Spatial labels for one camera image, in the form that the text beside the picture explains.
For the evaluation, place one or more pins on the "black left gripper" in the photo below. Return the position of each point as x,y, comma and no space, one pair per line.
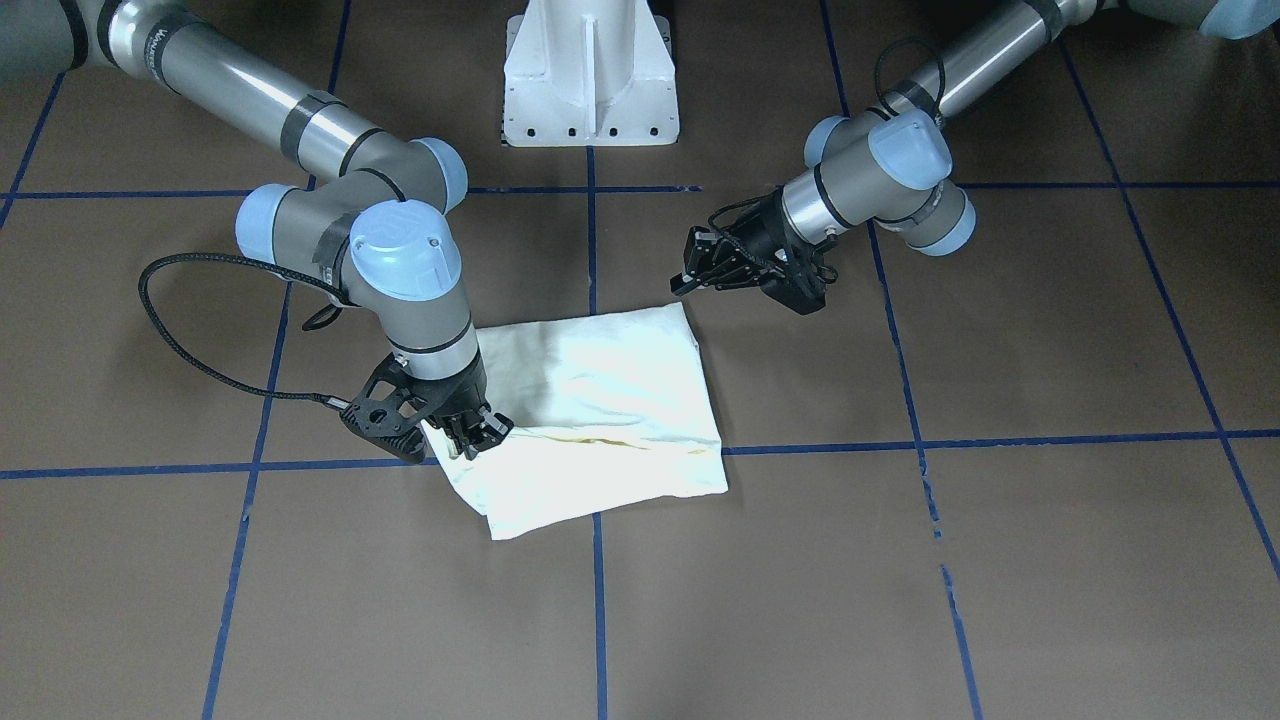
762,231

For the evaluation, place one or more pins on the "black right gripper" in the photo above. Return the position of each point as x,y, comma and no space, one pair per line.
457,391

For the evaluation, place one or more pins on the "cream long-sleeve cat shirt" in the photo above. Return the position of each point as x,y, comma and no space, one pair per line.
608,410

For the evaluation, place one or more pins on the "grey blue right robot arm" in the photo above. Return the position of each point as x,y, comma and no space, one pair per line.
373,233

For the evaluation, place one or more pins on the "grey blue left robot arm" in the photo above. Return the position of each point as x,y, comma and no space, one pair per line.
888,164

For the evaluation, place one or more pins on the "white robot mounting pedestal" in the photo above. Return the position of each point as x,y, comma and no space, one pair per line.
589,73

